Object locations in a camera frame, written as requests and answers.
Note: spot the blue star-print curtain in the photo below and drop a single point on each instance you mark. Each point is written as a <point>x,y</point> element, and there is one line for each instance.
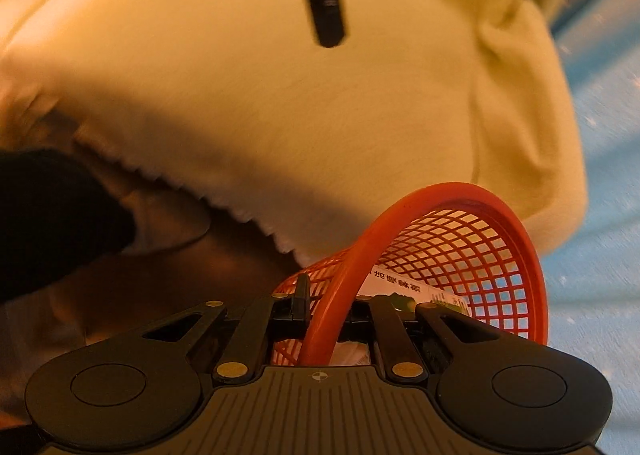
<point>600,185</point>

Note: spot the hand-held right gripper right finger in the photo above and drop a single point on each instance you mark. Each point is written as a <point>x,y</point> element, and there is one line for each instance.
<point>357,322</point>

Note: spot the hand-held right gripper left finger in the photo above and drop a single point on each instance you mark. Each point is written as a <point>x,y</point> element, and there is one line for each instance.
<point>299,307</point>

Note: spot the orange plastic mesh basket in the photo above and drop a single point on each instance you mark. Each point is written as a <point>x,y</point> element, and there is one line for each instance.
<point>525,255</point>

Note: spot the yellow-green fleece blanket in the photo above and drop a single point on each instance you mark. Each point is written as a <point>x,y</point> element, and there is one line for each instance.
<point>300,135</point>

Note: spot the white printed box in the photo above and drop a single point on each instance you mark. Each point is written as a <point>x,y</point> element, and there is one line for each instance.
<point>400,282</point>

